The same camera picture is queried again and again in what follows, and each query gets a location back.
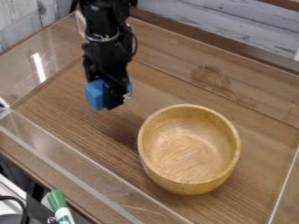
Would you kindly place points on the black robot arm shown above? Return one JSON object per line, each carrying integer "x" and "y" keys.
{"x": 105, "y": 16}

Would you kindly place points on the green and white marker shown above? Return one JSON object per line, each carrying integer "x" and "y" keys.
{"x": 59, "y": 207}

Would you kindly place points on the clear acrylic tray wall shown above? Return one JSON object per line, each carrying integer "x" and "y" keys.
{"x": 95, "y": 190}

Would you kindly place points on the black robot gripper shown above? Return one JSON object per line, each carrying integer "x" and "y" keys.
{"x": 107, "y": 54}

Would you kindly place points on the blue foam block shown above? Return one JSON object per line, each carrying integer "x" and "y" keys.
{"x": 93, "y": 90}

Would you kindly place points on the brown wooden bowl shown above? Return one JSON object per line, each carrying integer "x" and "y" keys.
{"x": 188, "y": 146}

